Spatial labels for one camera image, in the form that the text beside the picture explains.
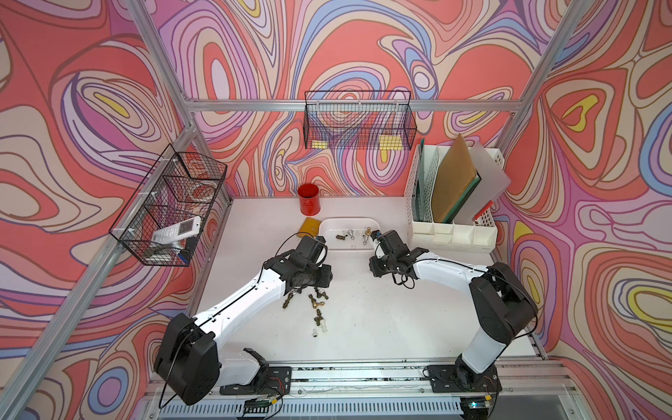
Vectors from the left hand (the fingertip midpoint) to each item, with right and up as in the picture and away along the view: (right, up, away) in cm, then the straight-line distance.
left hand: (331, 276), depth 82 cm
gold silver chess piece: (+15, +13, +26) cm, 33 cm away
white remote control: (-40, +15, -13) cm, 44 cm away
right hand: (+16, 0, +11) cm, 19 cm away
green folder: (+46, +25, +9) cm, 53 cm away
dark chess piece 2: (-4, -8, +9) cm, 13 cm away
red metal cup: (-10, +27, +27) cm, 39 cm away
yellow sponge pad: (-10, +15, +26) cm, 32 cm away
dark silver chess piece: (-15, -10, +7) cm, 20 cm away
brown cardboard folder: (+46, +35, +14) cm, 59 cm away
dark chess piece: (+4, +11, +23) cm, 26 cm away
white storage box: (+6, +12, +24) cm, 27 cm away
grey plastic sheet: (+54, +32, +4) cm, 63 cm away
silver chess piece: (+13, +9, +20) cm, 25 cm away
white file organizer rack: (+41, +11, +18) cm, 46 cm away
